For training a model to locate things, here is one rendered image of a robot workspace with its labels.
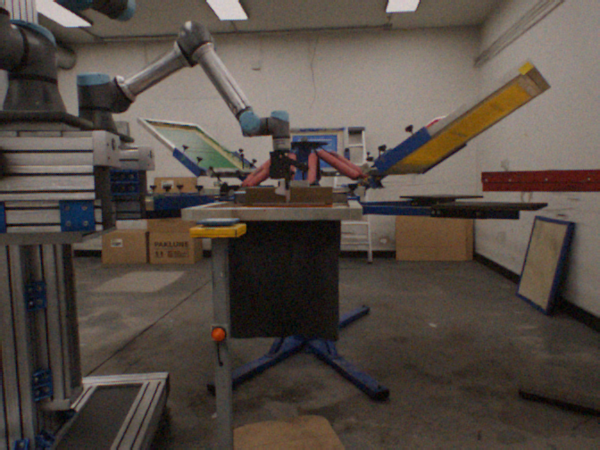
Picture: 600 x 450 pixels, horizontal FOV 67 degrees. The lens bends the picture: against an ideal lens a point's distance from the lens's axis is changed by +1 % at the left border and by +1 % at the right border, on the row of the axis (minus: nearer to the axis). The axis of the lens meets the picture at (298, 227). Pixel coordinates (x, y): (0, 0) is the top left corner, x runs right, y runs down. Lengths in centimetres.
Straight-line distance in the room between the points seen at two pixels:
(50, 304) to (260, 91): 506
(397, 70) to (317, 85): 106
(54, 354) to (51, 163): 67
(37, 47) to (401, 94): 530
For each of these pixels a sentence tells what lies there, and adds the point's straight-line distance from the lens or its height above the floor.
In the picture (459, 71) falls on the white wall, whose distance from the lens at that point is 646.
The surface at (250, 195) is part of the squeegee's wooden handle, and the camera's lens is 185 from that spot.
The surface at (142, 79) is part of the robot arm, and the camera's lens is 197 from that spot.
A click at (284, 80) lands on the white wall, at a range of 632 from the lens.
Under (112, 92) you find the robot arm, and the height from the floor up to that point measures 142.
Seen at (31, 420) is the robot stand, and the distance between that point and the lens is 177.
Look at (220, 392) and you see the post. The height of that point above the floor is 47.
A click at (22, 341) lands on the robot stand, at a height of 59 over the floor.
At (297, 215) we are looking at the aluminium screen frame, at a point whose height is 97.
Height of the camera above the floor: 108
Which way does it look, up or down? 6 degrees down
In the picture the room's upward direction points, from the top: 1 degrees counter-clockwise
